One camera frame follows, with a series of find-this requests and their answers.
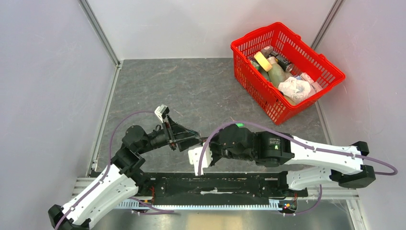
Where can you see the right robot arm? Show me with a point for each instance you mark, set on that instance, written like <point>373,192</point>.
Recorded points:
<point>328,163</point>

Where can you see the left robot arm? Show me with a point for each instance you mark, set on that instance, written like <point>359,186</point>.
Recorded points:
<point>122,178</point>

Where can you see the crumpled white plastic bag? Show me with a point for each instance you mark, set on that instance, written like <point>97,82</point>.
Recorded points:
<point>296,90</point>

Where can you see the dark can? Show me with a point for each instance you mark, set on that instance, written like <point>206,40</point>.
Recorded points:
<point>285,64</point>

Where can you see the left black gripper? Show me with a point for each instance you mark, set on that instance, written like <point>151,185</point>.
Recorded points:
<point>175,132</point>

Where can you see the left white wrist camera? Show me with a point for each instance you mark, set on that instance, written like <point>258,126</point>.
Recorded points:
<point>161,113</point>

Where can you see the green bottle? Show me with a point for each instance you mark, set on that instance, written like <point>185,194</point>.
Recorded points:
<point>276,73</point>

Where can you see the red plastic basket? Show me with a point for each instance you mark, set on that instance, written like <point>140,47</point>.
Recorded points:
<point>294,56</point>

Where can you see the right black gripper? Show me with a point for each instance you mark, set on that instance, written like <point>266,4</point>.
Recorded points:
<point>212,143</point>

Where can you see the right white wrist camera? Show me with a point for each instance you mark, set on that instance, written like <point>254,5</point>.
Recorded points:
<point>196,155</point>

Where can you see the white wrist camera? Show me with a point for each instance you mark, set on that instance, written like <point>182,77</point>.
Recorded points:
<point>161,113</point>
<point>196,155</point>

